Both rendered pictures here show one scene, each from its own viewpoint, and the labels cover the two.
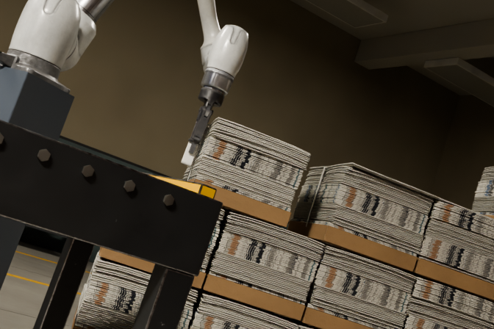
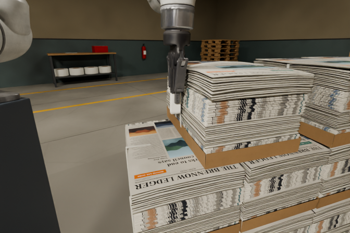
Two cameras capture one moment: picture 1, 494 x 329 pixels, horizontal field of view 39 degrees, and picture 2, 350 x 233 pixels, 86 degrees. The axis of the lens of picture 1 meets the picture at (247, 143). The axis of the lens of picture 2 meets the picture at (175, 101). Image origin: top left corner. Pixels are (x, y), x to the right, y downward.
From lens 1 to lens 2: 1.59 m
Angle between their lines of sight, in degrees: 26
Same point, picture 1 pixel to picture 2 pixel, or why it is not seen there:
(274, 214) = (287, 146)
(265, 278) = (287, 198)
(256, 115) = not seen: hidden behind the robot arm
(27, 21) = not seen: outside the picture
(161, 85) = (115, 7)
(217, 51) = not seen: outside the picture
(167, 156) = (129, 32)
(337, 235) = (341, 138)
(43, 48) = not seen: outside the picture
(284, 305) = (303, 207)
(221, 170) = (229, 130)
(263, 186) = (271, 125)
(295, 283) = (310, 188)
